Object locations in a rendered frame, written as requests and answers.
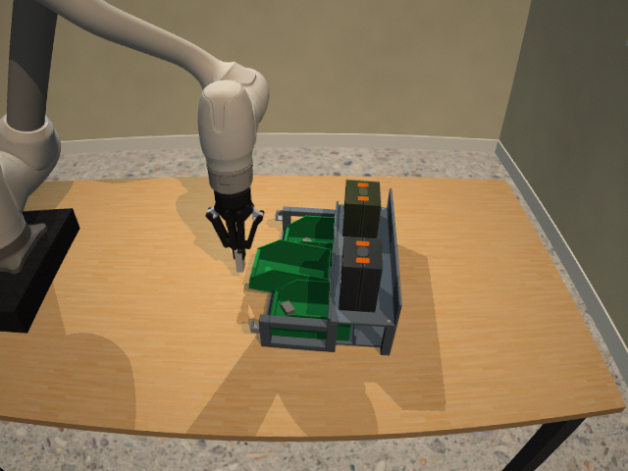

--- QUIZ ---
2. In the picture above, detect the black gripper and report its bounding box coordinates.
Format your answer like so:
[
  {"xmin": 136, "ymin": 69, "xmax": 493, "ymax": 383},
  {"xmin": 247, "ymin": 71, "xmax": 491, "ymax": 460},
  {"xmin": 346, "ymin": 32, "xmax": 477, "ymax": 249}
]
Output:
[{"xmin": 205, "ymin": 188, "xmax": 265, "ymax": 273}]

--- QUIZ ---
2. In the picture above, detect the green bin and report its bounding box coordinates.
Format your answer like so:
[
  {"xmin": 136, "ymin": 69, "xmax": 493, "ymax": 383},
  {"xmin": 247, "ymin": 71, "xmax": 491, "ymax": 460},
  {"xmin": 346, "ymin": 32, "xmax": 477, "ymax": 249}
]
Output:
[
  {"xmin": 249, "ymin": 239, "xmax": 332, "ymax": 293},
  {"xmin": 270, "ymin": 280, "xmax": 351, "ymax": 341},
  {"xmin": 284, "ymin": 216, "xmax": 335, "ymax": 266}
]

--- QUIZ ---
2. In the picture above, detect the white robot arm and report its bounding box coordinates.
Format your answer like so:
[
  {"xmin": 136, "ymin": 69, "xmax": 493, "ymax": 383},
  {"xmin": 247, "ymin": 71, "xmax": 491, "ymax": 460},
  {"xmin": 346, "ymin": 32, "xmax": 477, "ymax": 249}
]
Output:
[{"xmin": 0, "ymin": 0, "xmax": 269, "ymax": 274}]

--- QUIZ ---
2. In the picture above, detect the grey metal shelf rack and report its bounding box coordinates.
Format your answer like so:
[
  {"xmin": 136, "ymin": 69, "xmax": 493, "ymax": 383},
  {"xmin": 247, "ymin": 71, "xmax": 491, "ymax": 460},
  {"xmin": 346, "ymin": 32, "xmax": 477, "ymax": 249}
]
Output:
[{"xmin": 250, "ymin": 188, "xmax": 402, "ymax": 355}]

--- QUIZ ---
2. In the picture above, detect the black case with orange latches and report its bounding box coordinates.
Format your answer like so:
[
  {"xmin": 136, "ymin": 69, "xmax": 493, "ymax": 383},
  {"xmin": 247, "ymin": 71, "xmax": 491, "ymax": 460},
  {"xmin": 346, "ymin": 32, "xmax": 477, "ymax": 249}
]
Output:
[{"xmin": 339, "ymin": 236, "xmax": 383, "ymax": 312}]

